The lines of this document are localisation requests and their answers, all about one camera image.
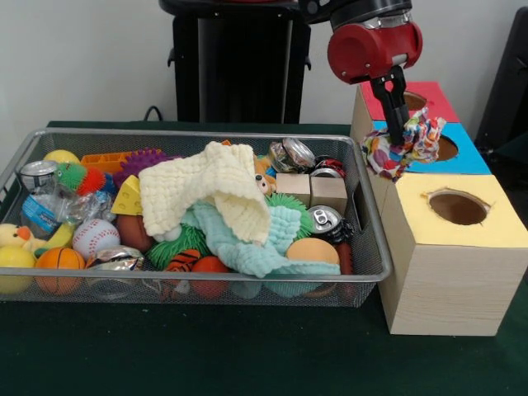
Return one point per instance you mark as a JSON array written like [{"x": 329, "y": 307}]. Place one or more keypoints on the black can silver top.
[{"x": 326, "y": 220}]

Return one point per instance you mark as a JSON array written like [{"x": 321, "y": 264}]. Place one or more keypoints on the dark green side tablecloth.
[{"x": 513, "y": 146}]

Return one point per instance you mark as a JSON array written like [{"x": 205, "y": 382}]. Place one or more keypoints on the light blue waffle cloth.
[{"x": 247, "y": 251}]

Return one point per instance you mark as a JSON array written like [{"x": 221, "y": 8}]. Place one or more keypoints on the cream waffle cloth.
[{"x": 198, "y": 185}]

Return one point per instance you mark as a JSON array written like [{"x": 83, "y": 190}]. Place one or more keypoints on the black upright panel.
[{"x": 507, "y": 82}]

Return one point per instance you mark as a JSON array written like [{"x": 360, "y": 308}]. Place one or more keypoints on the purple spiky ball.
[{"x": 142, "y": 165}]

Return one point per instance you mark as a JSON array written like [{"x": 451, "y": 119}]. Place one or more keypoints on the wooden box with three holes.
[{"x": 453, "y": 288}]

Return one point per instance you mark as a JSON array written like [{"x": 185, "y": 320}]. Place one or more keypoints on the orange sponge disc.
[{"x": 311, "y": 249}]

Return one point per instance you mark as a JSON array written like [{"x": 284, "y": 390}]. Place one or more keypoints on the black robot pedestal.
[{"x": 239, "y": 74}]

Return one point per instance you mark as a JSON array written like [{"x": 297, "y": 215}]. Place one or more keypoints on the yellow cheese wedge toy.
[{"x": 125, "y": 198}]

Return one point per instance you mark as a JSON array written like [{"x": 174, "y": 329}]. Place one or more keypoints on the colourful fabric knot toy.
[{"x": 420, "y": 140}]

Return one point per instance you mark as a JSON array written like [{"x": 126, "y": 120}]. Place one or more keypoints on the orange toy basketball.
[{"x": 59, "y": 257}]

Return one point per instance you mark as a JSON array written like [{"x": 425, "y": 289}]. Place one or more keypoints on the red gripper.
[{"x": 371, "y": 49}]

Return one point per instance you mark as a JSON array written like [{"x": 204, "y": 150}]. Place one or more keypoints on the silver mesh bin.
[{"x": 123, "y": 133}]

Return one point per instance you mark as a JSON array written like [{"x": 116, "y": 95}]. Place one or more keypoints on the white toy baseball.
[{"x": 96, "y": 239}]

